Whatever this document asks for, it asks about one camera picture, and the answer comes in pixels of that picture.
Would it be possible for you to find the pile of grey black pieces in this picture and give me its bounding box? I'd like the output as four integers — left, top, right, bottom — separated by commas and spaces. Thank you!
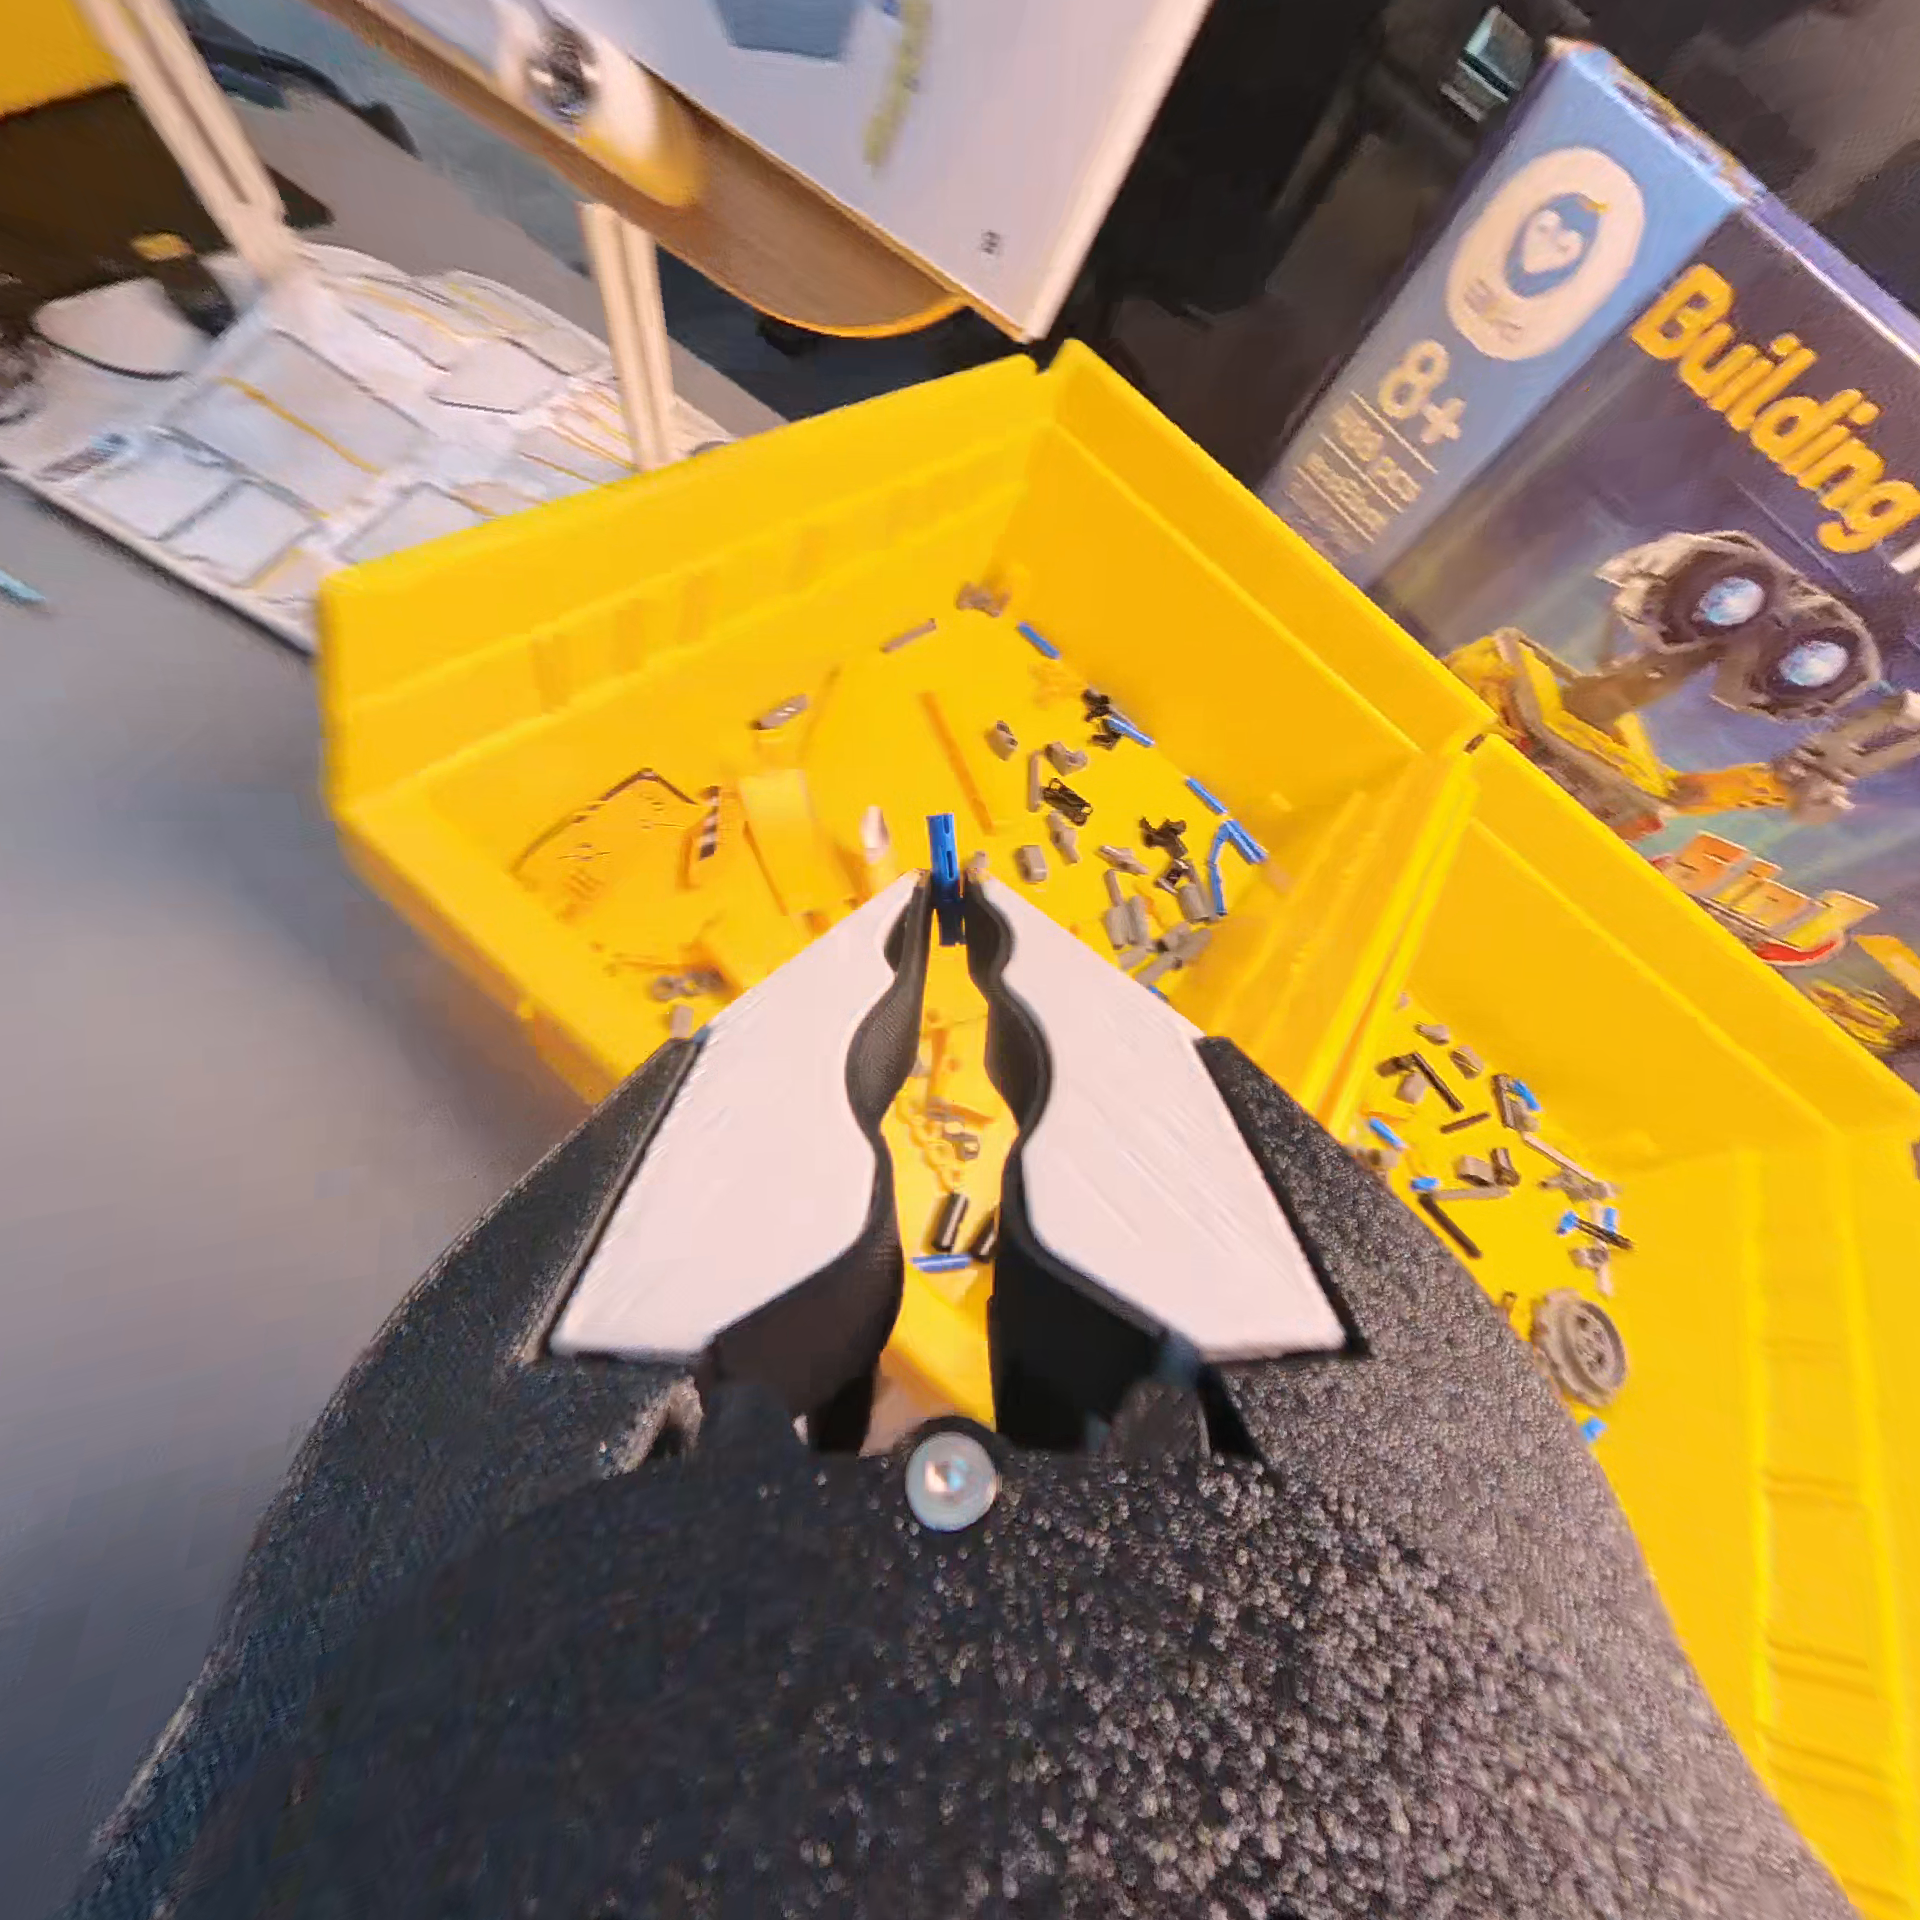
1351, 1020, 1638, 1298

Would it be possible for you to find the pile of yellow pieces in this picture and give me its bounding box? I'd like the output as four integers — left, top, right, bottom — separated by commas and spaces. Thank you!
510, 577, 1291, 1278

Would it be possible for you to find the grey toy wheel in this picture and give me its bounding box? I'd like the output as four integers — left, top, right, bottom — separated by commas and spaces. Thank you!
1530, 1290, 1632, 1412

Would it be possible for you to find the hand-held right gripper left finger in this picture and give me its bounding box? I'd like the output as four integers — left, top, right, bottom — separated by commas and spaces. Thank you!
546, 874, 934, 1453

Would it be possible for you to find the black usb cable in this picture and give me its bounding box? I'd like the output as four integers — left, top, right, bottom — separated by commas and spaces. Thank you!
0, 255, 243, 430

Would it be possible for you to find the dark flat plate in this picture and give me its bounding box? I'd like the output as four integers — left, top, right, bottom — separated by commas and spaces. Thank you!
0, 89, 336, 301

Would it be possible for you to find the white book stand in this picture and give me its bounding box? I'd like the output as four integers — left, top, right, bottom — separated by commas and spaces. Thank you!
0, 0, 976, 647

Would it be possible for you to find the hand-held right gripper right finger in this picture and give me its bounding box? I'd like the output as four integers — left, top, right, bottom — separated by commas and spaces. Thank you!
965, 878, 1350, 1453

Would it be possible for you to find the grey desk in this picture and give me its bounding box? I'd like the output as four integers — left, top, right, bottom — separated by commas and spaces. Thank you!
0, 60, 782, 1920

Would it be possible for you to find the robot kit box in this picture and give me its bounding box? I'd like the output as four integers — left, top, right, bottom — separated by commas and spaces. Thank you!
1261, 41, 1920, 1081

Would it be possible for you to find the white stand base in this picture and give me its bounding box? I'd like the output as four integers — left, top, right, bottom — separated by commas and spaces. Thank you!
0, 247, 737, 647

